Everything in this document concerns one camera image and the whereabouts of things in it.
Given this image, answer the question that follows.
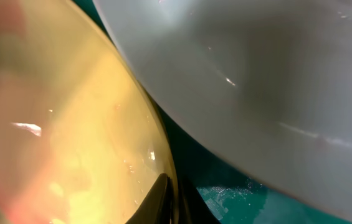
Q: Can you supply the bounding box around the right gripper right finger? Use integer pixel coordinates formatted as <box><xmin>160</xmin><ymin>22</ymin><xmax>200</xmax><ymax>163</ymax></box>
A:
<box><xmin>178</xmin><ymin>178</ymin><xmax>220</xmax><ymax>224</ymax></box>

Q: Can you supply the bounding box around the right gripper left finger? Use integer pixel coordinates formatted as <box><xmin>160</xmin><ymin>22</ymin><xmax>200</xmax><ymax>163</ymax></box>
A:
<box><xmin>126</xmin><ymin>173</ymin><xmax>172</xmax><ymax>224</ymax></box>

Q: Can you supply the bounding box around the yellow-green plate bottom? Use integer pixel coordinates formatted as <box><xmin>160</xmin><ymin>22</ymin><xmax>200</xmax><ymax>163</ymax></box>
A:
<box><xmin>0</xmin><ymin>0</ymin><xmax>178</xmax><ymax>223</ymax></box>

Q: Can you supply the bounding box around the light blue plate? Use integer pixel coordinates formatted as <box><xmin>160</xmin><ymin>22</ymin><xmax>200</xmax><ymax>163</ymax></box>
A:
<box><xmin>95</xmin><ymin>0</ymin><xmax>352</xmax><ymax>222</ymax></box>

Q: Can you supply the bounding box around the teal plastic tray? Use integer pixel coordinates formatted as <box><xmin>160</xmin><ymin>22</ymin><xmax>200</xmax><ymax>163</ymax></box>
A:
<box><xmin>71</xmin><ymin>0</ymin><xmax>352</xmax><ymax>224</ymax></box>

